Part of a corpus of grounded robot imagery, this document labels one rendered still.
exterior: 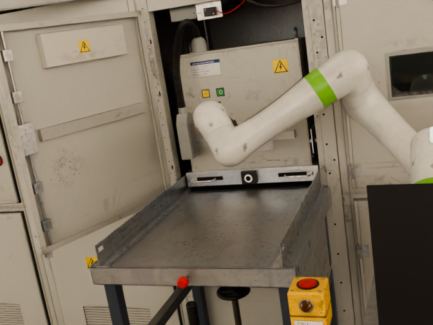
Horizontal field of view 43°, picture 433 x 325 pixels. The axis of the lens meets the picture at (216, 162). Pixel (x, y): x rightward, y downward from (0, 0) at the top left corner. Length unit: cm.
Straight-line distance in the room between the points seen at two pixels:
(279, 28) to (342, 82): 119
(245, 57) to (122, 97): 49
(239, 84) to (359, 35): 48
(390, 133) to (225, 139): 49
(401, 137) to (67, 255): 159
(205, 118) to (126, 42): 58
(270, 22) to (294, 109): 121
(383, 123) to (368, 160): 33
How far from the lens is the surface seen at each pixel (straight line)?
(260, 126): 168
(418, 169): 143
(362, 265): 218
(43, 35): 193
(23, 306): 292
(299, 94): 167
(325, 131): 205
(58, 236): 200
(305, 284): 126
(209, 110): 173
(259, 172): 217
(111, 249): 176
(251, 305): 238
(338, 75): 167
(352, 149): 203
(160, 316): 204
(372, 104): 177
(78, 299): 271
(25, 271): 282
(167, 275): 161
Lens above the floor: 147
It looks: 13 degrees down
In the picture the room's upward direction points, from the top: 9 degrees counter-clockwise
